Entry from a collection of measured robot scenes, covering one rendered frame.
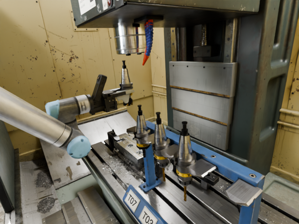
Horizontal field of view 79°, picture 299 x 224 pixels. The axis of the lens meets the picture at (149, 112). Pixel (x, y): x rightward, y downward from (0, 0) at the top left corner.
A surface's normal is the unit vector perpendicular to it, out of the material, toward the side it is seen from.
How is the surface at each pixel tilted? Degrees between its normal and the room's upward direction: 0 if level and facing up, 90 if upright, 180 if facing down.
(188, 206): 0
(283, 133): 90
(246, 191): 0
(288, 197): 0
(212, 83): 90
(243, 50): 90
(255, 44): 90
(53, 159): 24
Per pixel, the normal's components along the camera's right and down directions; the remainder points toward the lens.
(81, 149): 0.57, 0.24
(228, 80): -0.82, 0.25
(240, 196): -0.07, -0.94
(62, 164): 0.17, -0.76
